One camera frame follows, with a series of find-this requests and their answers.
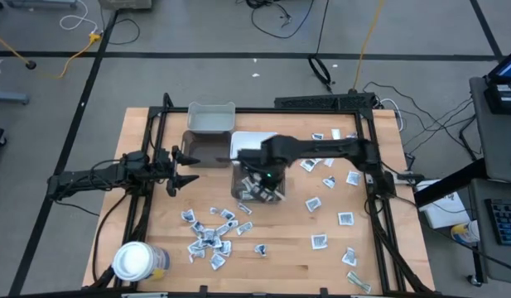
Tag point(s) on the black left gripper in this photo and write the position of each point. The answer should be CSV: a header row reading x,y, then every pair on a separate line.
x,y
166,169

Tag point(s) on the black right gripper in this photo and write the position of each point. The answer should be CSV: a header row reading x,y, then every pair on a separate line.
x,y
263,169

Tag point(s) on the green striped bandage wrapper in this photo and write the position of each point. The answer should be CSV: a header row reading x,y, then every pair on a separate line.
x,y
247,195
276,194
250,182
358,281

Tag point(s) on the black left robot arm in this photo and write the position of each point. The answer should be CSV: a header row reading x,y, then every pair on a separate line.
x,y
85,178

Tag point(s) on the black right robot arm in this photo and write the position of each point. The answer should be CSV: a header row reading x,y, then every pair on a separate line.
x,y
321,147

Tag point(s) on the smoky translucent plastic bin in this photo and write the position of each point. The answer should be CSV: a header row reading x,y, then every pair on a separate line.
x,y
235,182
206,151

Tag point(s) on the white plastic bin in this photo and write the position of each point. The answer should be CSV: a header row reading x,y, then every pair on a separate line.
x,y
242,142

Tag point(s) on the light grey plastic bin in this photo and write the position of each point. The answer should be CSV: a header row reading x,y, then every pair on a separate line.
x,y
210,120

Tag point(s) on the black perforated metal bar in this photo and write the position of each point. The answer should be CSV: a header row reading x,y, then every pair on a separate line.
x,y
321,102

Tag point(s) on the white-lidded wipes canister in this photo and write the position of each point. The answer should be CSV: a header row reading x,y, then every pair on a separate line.
x,y
131,260

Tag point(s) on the white paper box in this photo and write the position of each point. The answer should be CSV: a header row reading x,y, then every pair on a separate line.
x,y
441,211

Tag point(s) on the black beam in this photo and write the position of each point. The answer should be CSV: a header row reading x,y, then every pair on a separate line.
x,y
449,184

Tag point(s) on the black floor socket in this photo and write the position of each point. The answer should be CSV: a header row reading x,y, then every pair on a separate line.
x,y
30,65

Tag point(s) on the grey table foot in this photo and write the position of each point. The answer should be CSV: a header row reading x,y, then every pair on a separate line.
x,y
40,3
8,98

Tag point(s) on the small yellow-label wipes canister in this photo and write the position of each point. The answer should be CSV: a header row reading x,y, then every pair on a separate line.
x,y
466,232

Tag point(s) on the black caster wheel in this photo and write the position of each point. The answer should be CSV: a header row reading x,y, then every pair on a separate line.
x,y
472,280

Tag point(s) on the grey side table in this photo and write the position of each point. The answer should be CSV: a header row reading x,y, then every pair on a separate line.
x,y
503,265
495,140

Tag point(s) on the black keyboard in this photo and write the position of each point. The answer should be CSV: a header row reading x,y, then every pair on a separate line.
x,y
505,221

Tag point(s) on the black laptop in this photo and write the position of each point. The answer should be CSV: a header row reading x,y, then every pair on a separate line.
x,y
505,95

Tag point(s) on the black aluminium frame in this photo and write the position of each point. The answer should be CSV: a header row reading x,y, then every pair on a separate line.
x,y
176,110

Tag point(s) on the silver mounting bracket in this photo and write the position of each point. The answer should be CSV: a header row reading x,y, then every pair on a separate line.
x,y
369,177

